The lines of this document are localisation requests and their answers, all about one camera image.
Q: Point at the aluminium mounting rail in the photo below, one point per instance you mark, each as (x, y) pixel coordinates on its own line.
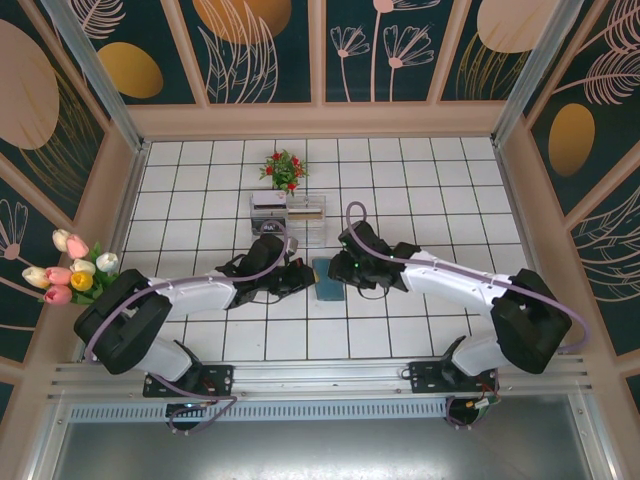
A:
(320, 377)

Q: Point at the blue card holder wallet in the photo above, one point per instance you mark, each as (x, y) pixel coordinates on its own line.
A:
(327, 292)

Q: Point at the small red flower plant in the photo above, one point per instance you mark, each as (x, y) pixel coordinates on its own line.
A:
(284, 170)

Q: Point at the aluminium frame post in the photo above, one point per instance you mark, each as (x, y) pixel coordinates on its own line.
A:
(545, 70)
(95, 75)

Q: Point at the gold card stack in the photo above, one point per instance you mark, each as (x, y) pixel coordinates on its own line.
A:
(305, 216)

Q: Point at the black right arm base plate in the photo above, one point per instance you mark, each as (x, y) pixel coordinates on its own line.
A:
(425, 377)

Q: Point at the clear acrylic card stand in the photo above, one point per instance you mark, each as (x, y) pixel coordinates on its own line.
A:
(312, 230)

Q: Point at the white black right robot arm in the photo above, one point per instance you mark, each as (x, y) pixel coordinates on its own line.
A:
(450, 275)

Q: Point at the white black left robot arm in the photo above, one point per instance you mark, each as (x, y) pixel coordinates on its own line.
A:
(190, 295)

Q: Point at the white card stack red print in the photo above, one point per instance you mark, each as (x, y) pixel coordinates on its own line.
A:
(270, 201)

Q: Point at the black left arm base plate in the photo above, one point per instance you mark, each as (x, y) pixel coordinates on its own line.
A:
(220, 380)

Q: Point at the artificial tulip bouquet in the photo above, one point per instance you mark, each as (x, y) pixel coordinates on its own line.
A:
(60, 275)

